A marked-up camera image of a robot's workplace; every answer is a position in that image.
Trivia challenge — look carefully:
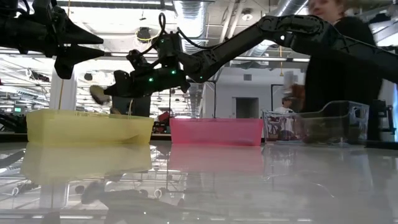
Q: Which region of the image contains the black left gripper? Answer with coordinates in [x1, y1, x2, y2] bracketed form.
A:
[0, 0, 106, 80]

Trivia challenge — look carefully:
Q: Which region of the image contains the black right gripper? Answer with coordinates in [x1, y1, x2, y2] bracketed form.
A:
[103, 49, 191, 98]

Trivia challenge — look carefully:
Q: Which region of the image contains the black monitor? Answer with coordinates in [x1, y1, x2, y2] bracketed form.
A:
[111, 95, 152, 118]

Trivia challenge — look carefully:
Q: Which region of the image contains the white building column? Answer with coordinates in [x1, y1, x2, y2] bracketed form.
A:
[49, 67, 78, 111]

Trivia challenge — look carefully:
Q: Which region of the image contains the yellow plastic bin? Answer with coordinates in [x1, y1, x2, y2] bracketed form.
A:
[26, 109, 155, 146]

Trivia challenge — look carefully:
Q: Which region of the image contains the pink plastic bin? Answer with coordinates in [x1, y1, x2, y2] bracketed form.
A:
[170, 117, 264, 147]

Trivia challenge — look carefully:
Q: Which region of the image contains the person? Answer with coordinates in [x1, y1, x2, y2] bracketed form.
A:
[273, 96, 295, 114]
[290, 0, 398, 141]

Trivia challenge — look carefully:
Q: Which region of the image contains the clear plastic bin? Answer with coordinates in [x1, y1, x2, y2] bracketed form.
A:
[262, 100, 370, 145]

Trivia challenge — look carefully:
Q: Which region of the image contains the black equipment rack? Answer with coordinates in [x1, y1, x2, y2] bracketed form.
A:
[368, 99, 396, 141]

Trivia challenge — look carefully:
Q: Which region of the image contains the thin yellow cable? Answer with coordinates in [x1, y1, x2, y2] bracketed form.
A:
[57, 0, 71, 110]

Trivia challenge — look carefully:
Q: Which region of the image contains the black camera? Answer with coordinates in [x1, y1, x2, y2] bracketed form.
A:
[136, 27, 153, 44]

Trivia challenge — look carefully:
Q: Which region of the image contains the black rig frame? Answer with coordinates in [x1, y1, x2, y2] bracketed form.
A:
[271, 83, 293, 113]
[169, 79, 218, 118]

